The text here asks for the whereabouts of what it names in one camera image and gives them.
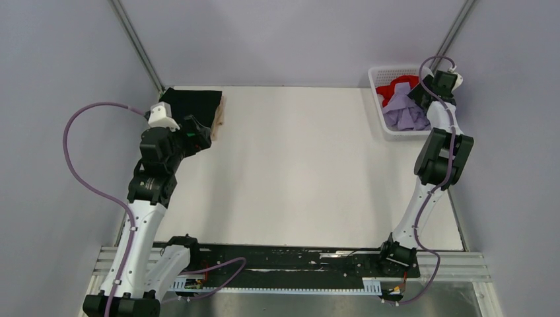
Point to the red t shirt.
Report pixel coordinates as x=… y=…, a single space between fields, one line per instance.
x=387 y=91

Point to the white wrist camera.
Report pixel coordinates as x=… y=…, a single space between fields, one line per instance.
x=459 y=79
x=160 y=115

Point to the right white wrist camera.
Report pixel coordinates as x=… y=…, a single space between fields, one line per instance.
x=459 y=79

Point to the purple t shirt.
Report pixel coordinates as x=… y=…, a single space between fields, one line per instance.
x=402 y=114

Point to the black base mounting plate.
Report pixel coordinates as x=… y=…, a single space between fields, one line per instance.
x=239 y=265

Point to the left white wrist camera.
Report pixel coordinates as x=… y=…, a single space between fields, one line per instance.
x=160 y=115

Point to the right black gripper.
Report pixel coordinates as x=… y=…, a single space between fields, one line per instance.
x=418 y=95

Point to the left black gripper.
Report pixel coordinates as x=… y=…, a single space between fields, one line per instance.
x=199 y=140

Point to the folded black t shirt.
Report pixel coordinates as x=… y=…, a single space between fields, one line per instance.
x=202 y=104

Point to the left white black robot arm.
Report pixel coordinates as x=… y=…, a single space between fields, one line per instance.
x=131 y=288

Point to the white plastic basket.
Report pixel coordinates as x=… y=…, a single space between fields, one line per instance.
x=381 y=76

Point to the aluminium frame rail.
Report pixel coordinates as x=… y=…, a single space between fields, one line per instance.
x=454 y=266

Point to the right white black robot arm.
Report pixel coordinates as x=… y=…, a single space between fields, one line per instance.
x=439 y=165

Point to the white slotted cable duct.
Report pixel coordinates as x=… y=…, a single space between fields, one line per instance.
x=367 y=287

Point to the folded beige t shirt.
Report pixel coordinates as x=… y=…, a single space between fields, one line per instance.
x=219 y=119

